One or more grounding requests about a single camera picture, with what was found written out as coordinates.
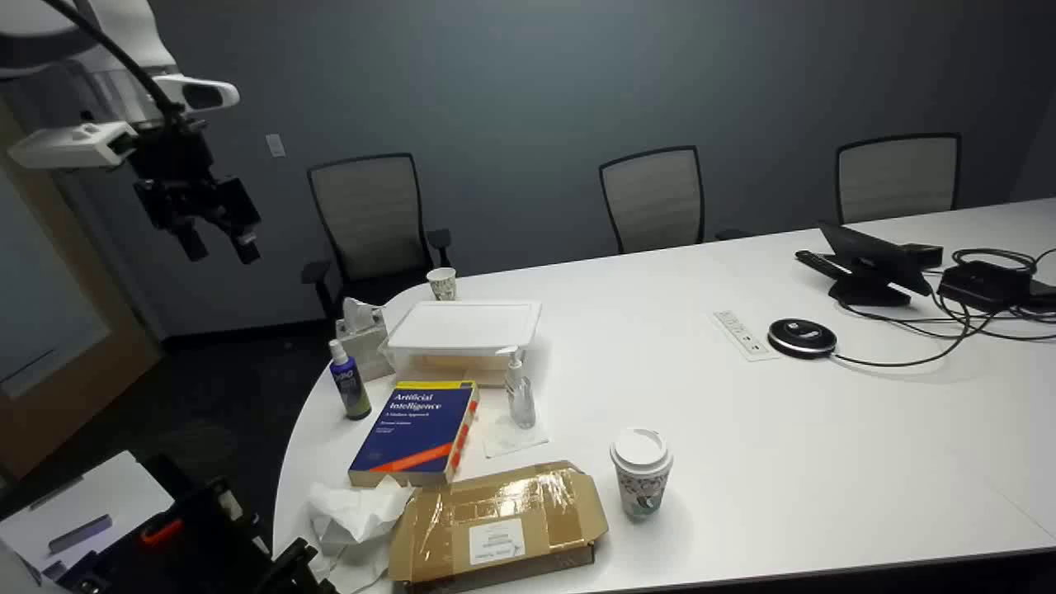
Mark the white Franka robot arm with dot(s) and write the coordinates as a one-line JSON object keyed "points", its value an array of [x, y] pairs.
{"points": [[120, 26]]}

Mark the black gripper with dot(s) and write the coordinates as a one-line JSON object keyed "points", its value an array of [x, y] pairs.
{"points": [[182, 177]]}

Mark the blue book orange stripe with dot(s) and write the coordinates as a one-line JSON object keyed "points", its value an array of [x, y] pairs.
{"points": [[415, 430]]}

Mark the black flat device box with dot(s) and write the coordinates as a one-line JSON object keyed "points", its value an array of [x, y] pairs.
{"points": [[993, 285]]}

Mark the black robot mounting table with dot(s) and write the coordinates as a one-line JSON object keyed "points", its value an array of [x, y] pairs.
{"points": [[209, 538]]}

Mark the mesh back office chair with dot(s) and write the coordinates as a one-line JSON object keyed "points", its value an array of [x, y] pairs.
{"points": [[655, 198], [897, 177], [366, 225]]}

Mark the blue bottle white cap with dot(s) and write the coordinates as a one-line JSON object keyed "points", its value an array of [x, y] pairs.
{"points": [[352, 385]]}

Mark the coffee cup white lid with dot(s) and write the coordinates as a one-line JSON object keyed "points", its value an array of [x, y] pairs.
{"points": [[643, 475]]}

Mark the white flat container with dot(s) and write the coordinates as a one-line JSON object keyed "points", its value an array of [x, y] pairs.
{"points": [[467, 333]]}

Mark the white board sheet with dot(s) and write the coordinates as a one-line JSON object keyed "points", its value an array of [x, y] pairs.
{"points": [[84, 495]]}

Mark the grey metal bar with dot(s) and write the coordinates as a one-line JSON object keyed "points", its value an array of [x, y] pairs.
{"points": [[82, 532]]}

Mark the small clear bottle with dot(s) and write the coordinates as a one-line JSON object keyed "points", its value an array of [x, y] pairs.
{"points": [[520, 393]]}

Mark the round black speaker puck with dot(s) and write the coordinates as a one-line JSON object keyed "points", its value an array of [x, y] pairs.
{"points": [[800, 333]]}

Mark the wooden door with glass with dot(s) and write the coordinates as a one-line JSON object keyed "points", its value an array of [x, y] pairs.
{"points": [[67, 363]]}

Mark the brown cardboard box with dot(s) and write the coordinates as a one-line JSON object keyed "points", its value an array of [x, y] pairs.
{"points": [[496, 527]]}

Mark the small patterned paper cup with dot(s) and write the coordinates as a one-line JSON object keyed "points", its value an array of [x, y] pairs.
{"points": [[440, 283]]}

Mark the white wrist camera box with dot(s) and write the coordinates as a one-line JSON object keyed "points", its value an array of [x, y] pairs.
{"points": [[76, 143]]}

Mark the white wall switch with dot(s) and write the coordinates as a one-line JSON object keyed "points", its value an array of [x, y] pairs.
{"points": [[276, 143]]}

